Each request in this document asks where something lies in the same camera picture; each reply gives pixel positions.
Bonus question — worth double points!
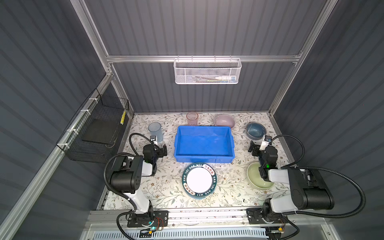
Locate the green rimmed white plate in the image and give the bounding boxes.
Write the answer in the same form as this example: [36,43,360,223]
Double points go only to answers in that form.
[182,163,218,199]

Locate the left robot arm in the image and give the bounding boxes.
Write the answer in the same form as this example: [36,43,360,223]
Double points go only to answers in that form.
[103,133,168,219]

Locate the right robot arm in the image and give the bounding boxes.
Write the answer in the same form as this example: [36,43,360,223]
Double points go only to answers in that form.
[248,136,335,220]

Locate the blue plastic bin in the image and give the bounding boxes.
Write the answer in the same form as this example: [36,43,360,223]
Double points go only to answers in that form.
[174,126,235,164]

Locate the light green bowl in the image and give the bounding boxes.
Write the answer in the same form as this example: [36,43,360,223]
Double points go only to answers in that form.
[247,162,274,190]

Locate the blue translucent cup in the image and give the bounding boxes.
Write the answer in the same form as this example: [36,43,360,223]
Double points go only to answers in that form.
[148,122,164,143]

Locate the dark blue bowl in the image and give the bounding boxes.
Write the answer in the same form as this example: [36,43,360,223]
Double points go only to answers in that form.
[246,122,267,141]

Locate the yellow tag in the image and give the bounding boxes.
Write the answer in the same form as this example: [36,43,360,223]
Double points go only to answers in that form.
[120,110,127,125]

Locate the floral table mat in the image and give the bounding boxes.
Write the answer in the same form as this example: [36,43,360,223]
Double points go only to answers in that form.
[129,113,289,209]

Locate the pink translucent cup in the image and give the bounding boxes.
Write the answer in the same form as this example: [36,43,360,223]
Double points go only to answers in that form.
[186,112,199,126]

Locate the black pad in basket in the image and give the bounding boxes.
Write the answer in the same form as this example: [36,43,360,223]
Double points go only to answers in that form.
[82,119,118,145]

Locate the pink bowl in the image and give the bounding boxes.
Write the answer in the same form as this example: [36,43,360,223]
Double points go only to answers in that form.
[214,114,236,129]

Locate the white vented strip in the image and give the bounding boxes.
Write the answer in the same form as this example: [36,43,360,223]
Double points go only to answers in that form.
[91,227,269,240]

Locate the pens in white basket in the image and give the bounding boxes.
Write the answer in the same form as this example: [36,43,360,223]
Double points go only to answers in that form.
[194,76,237,83]

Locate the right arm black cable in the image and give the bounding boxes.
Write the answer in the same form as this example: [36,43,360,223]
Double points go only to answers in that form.
[269,134,367,219]

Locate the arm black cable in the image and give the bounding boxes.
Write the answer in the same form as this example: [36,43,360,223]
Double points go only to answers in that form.
[103,132,157,240]
[269,134,367,219]

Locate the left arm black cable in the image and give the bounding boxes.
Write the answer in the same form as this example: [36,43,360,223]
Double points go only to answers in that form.
[103,132,157,240]

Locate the black wire wall basket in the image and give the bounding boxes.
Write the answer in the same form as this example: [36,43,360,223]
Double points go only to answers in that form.
[57,91,130,164]

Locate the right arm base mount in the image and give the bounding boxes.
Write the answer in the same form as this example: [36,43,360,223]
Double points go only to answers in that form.
[246,208,287,225]

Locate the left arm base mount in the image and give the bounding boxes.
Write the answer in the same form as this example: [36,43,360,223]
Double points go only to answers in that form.
[126,211,169,228]

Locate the white wire mesh basket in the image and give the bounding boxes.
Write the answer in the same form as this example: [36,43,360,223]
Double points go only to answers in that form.
[173,57,242,85]

